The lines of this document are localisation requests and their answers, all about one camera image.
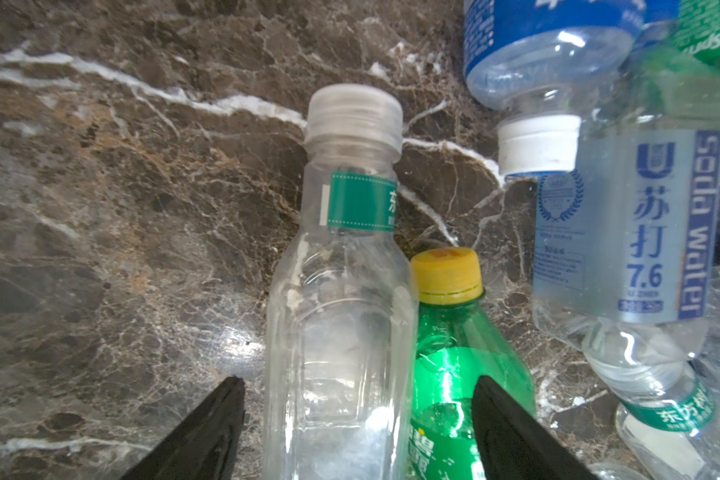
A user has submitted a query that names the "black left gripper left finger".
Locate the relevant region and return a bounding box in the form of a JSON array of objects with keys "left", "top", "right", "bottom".
[{"left": 123, "top": 376, "right": 245, "bottom": 480}]

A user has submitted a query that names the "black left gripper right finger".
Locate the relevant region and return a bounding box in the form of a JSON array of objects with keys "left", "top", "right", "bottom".
[{"left": 471, "top": 375, "right": 595, "bottom": 480}]

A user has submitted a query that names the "green soda bottle yellow cap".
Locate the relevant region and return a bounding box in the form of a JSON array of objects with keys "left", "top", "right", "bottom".
[{"left": 409, "top": 247, "right": 536, "bottom": 479}]

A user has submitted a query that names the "clear bottle green neck label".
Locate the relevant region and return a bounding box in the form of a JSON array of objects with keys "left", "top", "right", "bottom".
[{"left": 262, "top": 84, "right": 418, "bottom": 479}]

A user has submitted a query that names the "clear bottle green band label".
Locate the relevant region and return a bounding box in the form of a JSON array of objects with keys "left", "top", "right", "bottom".
[{"left": 615, "top": 267, "right": 720, "bottom": 479}]

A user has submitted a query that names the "soda water bottle blue label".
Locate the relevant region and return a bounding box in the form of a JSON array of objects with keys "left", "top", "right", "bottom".
[{"left": 531, "top": 42, "right": 720, "bottom": 402}]

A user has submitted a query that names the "blue label bottle white cap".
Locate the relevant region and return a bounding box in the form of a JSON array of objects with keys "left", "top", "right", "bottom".
[{"left": 463, "top": 0, "right": 647, "bottom": 177}]

